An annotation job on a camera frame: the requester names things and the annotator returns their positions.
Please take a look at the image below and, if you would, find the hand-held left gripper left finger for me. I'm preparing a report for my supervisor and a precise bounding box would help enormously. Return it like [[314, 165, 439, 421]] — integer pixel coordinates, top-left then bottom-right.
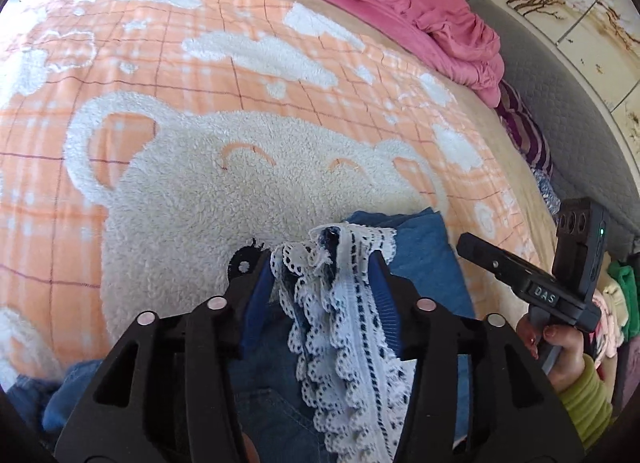
[[54, 238, 276, 463]]

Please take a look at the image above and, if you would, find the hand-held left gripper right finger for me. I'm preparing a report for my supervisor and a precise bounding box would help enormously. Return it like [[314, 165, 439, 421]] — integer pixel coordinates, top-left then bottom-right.
[[367, 250, 586, 463]]

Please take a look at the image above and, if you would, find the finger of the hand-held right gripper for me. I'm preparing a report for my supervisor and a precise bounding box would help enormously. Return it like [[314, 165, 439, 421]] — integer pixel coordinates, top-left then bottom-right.
[[456, 232, 556, 294]]

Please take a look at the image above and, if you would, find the blue denim pants lace trim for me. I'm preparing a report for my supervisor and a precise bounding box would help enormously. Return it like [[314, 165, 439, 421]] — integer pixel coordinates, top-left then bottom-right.
[[10, 208, 476, 463]]

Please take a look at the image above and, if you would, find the person's green sleeved forearm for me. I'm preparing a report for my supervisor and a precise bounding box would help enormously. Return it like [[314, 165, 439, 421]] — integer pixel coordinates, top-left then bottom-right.
[[557, 353, 615, 451]]

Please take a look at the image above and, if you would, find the person's right hand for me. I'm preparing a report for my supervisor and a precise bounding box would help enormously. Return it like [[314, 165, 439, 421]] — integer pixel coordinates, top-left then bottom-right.
[[515, 315, 586, 394]]

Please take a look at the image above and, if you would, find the green cloth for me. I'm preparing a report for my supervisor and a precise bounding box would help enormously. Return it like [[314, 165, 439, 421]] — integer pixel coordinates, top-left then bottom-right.
[[607, 263, 636, 316]]

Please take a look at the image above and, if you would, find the pale pink cloth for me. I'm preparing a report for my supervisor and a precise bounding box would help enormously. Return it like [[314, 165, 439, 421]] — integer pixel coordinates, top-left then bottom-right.
[[590, 283, 626, 359]]

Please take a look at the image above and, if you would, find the blue patterned pillow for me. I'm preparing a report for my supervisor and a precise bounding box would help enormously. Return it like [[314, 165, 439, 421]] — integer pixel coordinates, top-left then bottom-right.
[[532, 168, 563, 216]]

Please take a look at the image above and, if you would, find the purple striped pillow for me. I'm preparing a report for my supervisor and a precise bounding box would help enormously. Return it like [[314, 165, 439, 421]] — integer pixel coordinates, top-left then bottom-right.
[[495, 80, 553, 178]]

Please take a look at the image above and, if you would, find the orange bear printed blanket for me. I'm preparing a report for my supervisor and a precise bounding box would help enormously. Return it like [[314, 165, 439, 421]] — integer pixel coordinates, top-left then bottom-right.
[[0, 0, 543, 389]]

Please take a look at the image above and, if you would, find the grey quilted headboard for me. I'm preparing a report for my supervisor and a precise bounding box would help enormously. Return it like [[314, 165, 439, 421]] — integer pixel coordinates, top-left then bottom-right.
[[462, 0, 640, 264]]

